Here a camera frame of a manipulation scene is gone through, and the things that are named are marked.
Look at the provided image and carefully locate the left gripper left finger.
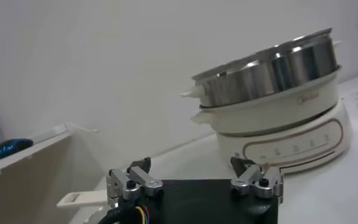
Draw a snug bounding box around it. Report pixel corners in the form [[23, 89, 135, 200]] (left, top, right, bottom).
[[105, 156, 165, 208]]

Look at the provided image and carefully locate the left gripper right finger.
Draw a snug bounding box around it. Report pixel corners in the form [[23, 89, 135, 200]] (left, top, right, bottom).
[[230, 156, 285, 203]]

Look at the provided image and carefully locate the stainless steel steamer basket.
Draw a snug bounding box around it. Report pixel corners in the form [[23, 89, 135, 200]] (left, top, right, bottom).
[[180, 28, 342, 108]]

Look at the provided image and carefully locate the cream electric cooker base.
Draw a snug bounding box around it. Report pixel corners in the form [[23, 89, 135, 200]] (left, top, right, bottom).
[[216, 100, 354, 175]]

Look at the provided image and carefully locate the cream cooker pot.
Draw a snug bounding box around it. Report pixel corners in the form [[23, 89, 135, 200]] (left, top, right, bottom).
[[190, 65, 343, 135]]

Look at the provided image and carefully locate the white side desk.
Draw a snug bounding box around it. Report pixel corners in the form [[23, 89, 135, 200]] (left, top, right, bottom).
[[0, 130, 107, 224]]

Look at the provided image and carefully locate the blue computer mouse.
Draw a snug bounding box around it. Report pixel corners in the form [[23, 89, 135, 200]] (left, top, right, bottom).
[[0, 138, 35, 160]]

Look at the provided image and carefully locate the black left gripper cable bundle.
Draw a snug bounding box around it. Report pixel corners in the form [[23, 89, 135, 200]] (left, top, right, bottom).
[[98, 203, 151, 224]]

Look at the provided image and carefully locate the glass lid with white handle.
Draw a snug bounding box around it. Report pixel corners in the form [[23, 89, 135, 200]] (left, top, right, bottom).
[[56, 189, 110, 224]]

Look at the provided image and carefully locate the thin white cable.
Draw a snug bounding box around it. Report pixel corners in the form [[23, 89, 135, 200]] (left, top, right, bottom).
[[66, 122, 100, 133]]

